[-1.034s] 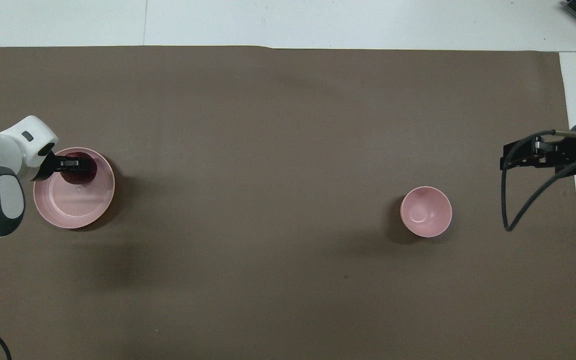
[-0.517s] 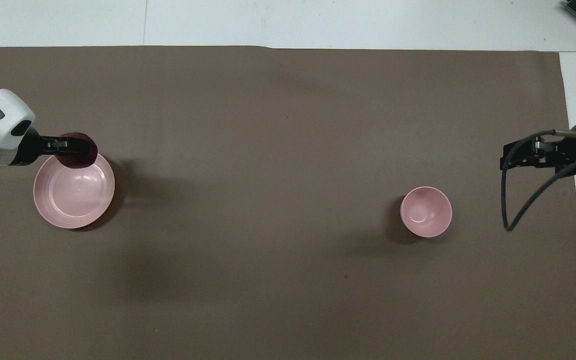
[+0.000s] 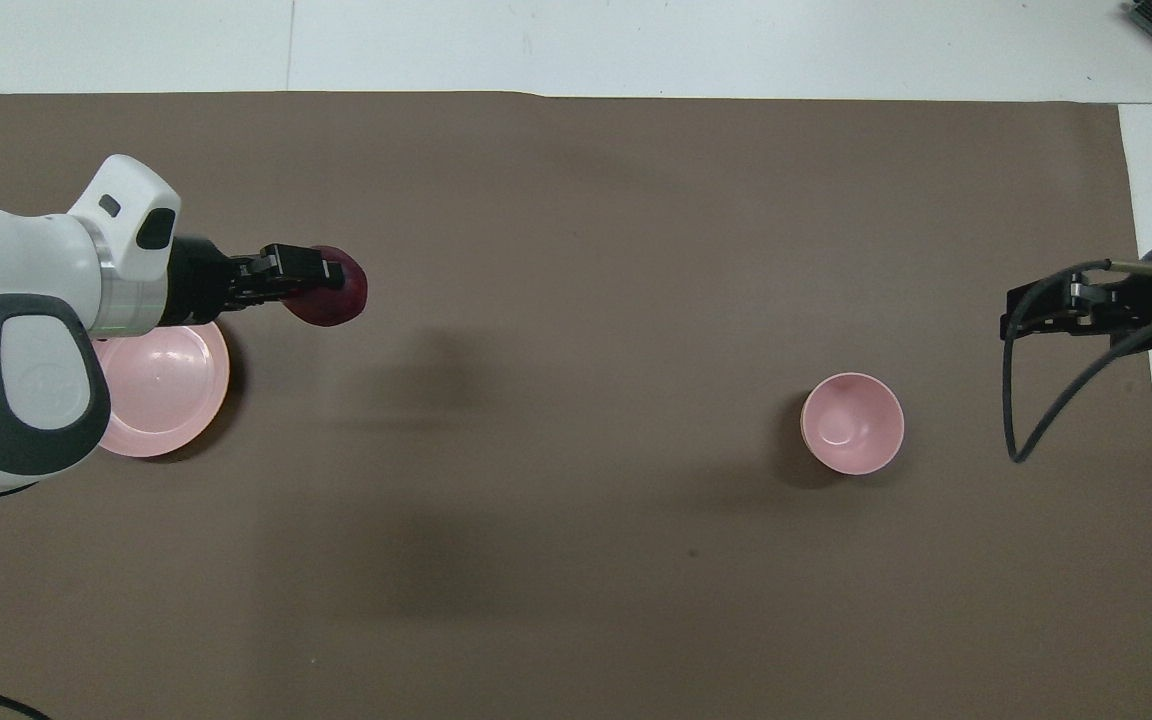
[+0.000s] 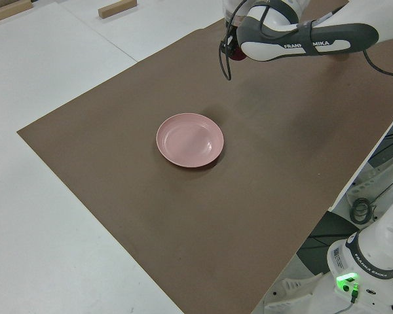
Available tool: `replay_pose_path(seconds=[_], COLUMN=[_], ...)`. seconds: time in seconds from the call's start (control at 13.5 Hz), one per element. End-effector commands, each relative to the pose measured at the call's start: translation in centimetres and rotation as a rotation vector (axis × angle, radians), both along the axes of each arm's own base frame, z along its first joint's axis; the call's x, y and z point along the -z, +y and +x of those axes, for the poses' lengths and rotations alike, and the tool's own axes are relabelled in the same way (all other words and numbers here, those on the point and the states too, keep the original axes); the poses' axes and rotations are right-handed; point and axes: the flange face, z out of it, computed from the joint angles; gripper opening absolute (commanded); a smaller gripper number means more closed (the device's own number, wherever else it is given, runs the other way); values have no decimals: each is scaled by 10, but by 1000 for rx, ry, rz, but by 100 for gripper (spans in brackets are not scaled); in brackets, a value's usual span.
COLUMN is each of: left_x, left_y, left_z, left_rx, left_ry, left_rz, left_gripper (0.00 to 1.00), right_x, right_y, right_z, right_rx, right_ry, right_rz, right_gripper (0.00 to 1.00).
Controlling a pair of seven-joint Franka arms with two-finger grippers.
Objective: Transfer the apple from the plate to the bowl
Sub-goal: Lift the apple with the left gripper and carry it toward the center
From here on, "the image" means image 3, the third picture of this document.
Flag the brown table mat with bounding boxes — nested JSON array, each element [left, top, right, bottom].
[[0, 91, 1152, 720]]

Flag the dark red apple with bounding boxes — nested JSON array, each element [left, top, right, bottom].
[[281, 245, 370, 329]]

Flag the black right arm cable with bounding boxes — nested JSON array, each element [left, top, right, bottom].
[[1003, 258, 1152, 464]]

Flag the pink bowl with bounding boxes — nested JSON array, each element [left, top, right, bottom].
[[800, 372, 906, 476]]

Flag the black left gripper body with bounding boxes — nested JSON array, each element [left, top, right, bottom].
[[161, 235, 283, 327]]

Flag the pink plate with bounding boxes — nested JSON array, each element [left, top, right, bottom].
[[91, 320, 232, 459]]

